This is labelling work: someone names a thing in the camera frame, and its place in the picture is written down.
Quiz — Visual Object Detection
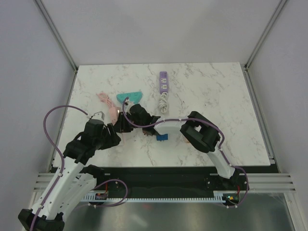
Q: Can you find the right aluminium frame post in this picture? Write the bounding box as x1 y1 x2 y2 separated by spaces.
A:
243 0 289 71

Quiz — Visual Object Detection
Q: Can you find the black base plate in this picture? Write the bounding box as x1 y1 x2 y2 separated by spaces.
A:
77 165 251 199

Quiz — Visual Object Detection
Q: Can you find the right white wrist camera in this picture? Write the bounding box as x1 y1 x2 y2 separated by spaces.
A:
124 100 134 107

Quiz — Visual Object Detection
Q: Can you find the left aluminium frame post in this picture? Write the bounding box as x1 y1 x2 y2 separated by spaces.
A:
33 0 78 73

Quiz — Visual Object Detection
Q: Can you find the aluminium frame post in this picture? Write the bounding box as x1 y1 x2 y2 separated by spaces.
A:
33 0 78 73
243 0 289 71

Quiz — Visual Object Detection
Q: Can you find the white coiled power cord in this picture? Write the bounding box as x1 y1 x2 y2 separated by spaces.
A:
158 92 170 114

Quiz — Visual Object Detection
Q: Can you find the white slotted cable duct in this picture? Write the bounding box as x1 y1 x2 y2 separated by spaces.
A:
81 191 239 203

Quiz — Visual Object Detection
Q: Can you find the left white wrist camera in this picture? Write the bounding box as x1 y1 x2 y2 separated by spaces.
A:
87 111 105 121

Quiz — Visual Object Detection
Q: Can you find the blue cube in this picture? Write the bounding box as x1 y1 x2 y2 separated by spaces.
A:
156 134 168 141

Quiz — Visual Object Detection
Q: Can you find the teal triangular power strip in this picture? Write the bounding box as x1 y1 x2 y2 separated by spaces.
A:
116 91 142 104

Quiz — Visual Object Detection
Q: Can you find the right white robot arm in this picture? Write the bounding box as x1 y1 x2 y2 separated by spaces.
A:
115 103 238 190

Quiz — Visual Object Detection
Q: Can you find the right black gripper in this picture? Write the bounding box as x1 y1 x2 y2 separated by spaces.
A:
115 112 144 133

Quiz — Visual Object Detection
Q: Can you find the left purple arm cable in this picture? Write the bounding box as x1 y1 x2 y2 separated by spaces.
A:
30 105 90 231

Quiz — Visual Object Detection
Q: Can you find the purple power strip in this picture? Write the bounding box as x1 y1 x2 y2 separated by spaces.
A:
159 71 169 94

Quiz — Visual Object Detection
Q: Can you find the orange patterned block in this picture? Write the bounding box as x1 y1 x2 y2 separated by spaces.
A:
142 128 156 136

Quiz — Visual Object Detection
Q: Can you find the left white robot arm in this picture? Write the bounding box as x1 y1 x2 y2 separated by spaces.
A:
18 119 121 231

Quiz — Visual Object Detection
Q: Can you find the pink cable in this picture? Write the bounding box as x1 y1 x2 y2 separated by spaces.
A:
96 92 116 108

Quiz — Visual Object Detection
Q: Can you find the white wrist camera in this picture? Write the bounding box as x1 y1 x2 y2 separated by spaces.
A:
124 100 134 107
87 111 105 121

